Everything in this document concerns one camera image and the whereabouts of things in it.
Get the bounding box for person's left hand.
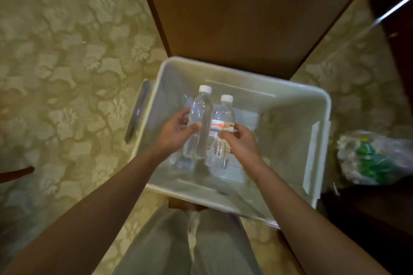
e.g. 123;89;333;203
155;108;203;159

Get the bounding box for person's right hand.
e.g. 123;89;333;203
217;123;263;179

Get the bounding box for clear labelled water bottle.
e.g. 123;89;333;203
205;94;235;169

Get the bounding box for clear unlabelled water bottle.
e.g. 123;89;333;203
183;85;214;160

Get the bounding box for person's left forearm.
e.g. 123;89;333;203
3;146;166;275

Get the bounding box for person's right forearm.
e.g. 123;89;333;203
251;159;391;275

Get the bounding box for white plastic bin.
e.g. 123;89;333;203
124;56;332;229

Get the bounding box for person's grey trousers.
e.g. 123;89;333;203
111;205;263;275

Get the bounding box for brown wooden cabinet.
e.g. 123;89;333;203
132;0;379;81

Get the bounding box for plastic bag with green bottle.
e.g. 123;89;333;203
336;130;413;186

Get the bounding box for dark wooden furniture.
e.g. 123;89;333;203
318;175;413;275

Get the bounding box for dark wooden door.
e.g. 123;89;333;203
364;0;413;114

